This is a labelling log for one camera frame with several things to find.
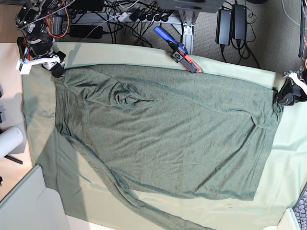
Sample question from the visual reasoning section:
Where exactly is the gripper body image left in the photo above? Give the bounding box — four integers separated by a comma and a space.
31, 52, 65, 71

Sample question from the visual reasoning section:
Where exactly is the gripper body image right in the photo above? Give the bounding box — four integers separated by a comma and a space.
284, 69, 307, 101

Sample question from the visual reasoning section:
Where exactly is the green T-shirt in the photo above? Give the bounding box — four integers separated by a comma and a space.
54, 65, 283, 230

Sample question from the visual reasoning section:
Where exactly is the blue orange clamp left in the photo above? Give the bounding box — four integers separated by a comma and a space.
17, 37, 29, 61

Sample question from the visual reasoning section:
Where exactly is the blue orange clamp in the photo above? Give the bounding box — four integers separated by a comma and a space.
154, 26, 201, 73
17, 37, 29, 61

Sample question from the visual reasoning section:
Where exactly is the black power brick floor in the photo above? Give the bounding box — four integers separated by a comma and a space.
69, 25, 104, 39

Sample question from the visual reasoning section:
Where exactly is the white cylinder roll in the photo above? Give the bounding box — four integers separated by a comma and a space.
0, 126, 24, 159

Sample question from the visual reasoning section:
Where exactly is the power strip with plugs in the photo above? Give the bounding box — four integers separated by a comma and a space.
103, 9, 183, 23

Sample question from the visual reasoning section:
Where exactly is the black power adapter right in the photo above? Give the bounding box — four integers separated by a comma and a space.
232, 4, 247, 41

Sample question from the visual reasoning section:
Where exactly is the black power adapter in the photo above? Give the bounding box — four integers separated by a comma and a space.
215, 9, 232, 46
232, 4, 247, 41

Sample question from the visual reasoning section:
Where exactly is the black power adapter left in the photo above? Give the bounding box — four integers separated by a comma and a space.
215, 9, 232, 46

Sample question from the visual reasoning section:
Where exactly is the blue orange clamp centre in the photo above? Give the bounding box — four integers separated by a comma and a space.
154, 26, 201, 73

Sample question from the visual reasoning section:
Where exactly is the light green table cloth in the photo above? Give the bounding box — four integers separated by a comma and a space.
22, 42, 307, 230

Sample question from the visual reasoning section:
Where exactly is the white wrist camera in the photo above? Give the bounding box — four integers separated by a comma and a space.
15, 59, 32, 75

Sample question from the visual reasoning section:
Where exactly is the aluminium frame post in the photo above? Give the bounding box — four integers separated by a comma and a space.
178, 10, 199, 55

